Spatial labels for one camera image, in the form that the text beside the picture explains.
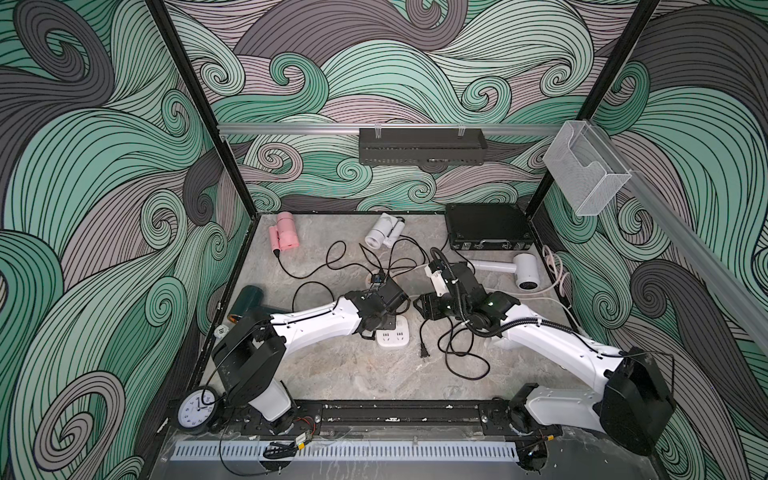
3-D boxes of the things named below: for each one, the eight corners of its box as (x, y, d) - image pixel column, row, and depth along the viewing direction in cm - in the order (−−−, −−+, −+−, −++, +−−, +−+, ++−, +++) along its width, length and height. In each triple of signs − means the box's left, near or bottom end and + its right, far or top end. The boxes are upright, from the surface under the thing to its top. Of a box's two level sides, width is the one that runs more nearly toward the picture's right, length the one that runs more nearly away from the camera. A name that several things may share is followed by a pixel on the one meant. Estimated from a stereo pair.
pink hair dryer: (268, 250, 110) (264, 243, 106) (278, 219, 120) (275, 211, 117) (297, 250, 110) (295, 243, 106) (304, 219, 120) (302, 211, 117)
